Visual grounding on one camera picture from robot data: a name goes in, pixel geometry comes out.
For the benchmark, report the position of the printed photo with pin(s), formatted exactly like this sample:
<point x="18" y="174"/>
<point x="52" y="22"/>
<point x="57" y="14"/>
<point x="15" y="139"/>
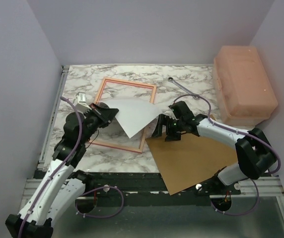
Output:
<point x="134" y="114"/>

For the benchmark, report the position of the pink photo frame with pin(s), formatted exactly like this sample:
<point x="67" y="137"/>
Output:
<point x="136" y="111"/>

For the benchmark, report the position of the aluminium extrusion rail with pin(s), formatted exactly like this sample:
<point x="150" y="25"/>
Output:
<point x="30" y="187"/>

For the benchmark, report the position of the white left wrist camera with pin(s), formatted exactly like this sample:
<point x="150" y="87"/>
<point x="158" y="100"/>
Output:
<point x="80" y="102"/>

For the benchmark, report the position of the silver ratchet wrench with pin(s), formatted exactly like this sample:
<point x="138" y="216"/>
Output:
<point x="173" y="81"/>

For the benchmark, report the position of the translucent orange plastic box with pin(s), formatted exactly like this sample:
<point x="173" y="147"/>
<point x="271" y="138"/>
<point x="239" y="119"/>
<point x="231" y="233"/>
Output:
<point x="244" y="94"/>

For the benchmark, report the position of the brown backing board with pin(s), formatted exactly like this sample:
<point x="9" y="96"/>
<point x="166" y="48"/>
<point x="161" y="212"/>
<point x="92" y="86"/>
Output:
<point x="189" y="161"/>

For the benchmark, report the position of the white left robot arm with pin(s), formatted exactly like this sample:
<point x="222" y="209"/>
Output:
<point x="60" y="185"/>

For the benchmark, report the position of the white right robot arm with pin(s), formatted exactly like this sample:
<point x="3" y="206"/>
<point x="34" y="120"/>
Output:
<point x="254" y="153"/>

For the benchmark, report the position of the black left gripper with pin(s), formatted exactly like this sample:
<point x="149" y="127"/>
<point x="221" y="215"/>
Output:
<point x="108" y="114"/>

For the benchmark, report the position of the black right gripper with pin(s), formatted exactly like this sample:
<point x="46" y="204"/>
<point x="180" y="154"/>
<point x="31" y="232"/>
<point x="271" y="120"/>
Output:
<point x="162" y="120"/>

